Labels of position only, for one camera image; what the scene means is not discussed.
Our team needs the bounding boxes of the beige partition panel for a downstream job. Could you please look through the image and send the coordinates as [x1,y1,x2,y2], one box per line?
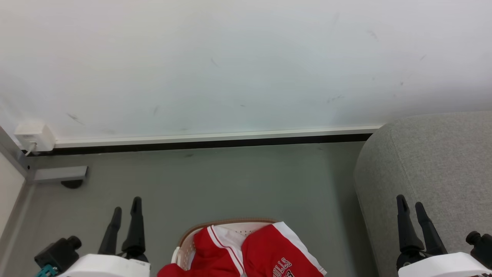
[0,152,26,239]

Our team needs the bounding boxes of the white laundry basket brown rim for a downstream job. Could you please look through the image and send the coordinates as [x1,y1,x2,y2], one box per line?
[171,218,281,272]

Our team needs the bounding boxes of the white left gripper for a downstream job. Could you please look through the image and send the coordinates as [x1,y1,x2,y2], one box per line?
[58,197,151,277]

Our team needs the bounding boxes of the grey fabric sofa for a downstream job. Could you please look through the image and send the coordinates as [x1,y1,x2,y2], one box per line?
[353,112,492,277]

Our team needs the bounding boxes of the white wall baseboard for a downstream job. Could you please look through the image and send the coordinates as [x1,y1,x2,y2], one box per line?
[54,125,385,150]

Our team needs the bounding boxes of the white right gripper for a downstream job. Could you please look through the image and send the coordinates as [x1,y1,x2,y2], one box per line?
[396,194,492,277]

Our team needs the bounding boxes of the white wall socket box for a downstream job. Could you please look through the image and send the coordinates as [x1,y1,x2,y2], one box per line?
[14,122,56,152]

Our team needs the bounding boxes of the grey metal furniture leg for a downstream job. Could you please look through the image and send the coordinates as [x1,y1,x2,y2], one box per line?
[0,127,88,183]

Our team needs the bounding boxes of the red jersey with printed lettering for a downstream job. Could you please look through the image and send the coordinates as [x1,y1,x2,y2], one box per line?
[241,221,327,277]

